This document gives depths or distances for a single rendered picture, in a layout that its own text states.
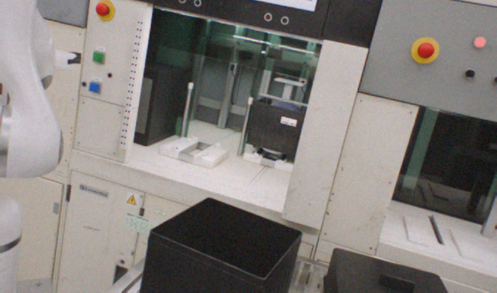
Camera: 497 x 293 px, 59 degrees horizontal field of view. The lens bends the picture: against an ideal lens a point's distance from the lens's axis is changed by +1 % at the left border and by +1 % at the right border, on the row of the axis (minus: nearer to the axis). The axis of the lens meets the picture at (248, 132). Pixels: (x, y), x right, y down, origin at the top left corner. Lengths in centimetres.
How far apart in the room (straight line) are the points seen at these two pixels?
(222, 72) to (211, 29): 45
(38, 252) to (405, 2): 150
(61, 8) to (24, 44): 80
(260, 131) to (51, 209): 83
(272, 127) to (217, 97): 63
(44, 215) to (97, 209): 22
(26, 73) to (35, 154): 13
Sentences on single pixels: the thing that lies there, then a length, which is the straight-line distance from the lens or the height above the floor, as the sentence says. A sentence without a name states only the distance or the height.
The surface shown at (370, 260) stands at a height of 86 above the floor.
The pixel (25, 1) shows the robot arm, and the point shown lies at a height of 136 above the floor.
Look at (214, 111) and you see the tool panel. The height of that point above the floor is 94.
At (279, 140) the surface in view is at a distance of 175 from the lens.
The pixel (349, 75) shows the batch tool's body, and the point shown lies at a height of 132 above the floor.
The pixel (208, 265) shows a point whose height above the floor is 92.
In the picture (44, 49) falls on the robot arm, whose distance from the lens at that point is 112.
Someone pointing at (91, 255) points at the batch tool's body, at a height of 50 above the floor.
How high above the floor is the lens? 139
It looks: 13 degrees down
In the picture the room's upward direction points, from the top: 12 degrees clockwise
